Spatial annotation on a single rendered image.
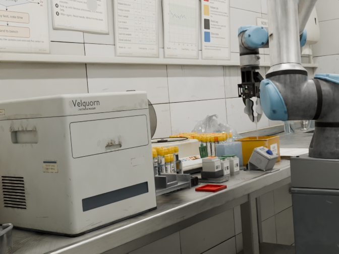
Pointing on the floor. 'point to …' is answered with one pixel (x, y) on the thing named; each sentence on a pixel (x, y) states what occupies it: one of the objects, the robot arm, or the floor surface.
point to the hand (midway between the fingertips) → (256, 118)
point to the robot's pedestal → (316, 220)
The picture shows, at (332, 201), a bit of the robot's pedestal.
